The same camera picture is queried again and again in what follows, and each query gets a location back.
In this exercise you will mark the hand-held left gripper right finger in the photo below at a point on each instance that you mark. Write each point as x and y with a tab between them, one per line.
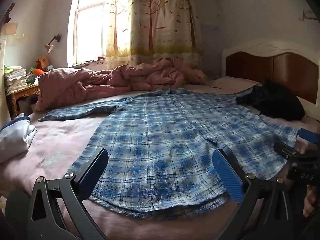
226	172

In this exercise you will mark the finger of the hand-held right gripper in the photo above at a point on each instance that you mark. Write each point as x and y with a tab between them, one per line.
285	150
310	135

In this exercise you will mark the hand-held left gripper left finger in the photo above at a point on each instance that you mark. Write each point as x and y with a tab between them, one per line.
93	170

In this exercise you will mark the blue plaid shirt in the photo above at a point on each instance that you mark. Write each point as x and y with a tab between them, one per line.
155	140

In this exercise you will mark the person's right hand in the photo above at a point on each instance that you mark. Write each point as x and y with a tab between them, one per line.
311	200

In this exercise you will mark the black garment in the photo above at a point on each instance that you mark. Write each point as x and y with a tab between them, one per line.
275	102

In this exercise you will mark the pink pillow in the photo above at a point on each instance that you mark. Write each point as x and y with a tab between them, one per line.
232	83

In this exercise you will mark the white folded garment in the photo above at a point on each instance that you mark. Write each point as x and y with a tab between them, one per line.
12	140

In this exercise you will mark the pink quilt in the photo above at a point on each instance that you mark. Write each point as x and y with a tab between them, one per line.
75	85

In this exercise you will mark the wooden headboard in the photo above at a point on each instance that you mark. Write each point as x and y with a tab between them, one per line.
250	65

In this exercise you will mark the gilded wooden side table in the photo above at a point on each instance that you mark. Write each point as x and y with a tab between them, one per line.
25	91

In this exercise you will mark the orange plush toy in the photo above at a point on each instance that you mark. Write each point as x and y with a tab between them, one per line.
38	71

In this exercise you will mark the orange paper bag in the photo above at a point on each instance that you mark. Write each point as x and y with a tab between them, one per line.
43	62

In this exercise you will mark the stack of papers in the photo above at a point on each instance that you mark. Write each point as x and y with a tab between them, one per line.
15	80

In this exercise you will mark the window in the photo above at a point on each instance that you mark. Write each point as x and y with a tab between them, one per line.
90	30

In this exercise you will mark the tree print curtain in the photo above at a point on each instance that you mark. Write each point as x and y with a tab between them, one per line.
155	17

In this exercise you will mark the wall lamp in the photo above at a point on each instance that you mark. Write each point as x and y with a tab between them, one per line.
49	47

